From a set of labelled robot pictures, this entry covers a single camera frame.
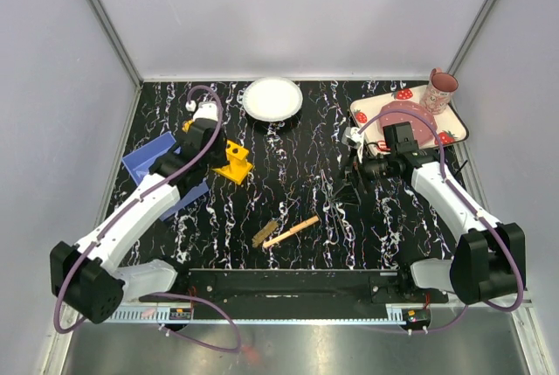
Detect pink patterned mug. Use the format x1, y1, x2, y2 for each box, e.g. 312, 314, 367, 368
421, 67, 459, 115

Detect strawberry pattern tray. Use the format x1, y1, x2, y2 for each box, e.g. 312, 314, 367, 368
350, 85, 469, 156

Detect blue plastic bin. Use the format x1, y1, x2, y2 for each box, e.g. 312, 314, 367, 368
121, 131, 210, 221

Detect metal wire tongs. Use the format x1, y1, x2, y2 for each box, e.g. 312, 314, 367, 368
323, 200, 344, 244

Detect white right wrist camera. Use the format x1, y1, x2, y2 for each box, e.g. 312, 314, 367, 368
342, 127, 365, 163

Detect pink dotted plate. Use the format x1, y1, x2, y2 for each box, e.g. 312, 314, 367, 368
377, 101, 438, 147

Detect brown test tube brush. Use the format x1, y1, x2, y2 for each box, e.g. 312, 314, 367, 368
252, 219, 279, 248

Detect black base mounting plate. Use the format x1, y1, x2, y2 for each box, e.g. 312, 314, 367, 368
139, 267, 450, 320

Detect yellow test tube rack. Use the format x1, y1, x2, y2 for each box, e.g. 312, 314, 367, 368
180, 119, 252, 185

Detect wooden test tube clamp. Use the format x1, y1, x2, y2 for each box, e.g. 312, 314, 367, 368
262, 215, 320, 248

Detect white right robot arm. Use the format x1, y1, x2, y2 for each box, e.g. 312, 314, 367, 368
335, 122, 526, 312

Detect white paper plate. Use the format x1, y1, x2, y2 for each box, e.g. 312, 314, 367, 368
242, 77, 303, 122

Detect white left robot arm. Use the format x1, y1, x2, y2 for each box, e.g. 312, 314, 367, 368
49, 117, 228, 333

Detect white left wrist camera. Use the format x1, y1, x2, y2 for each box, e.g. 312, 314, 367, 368
185, 101, 219, 122

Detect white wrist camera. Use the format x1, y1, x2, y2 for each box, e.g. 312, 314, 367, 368
185, 101, 219, 122
342, 127, 365, 163

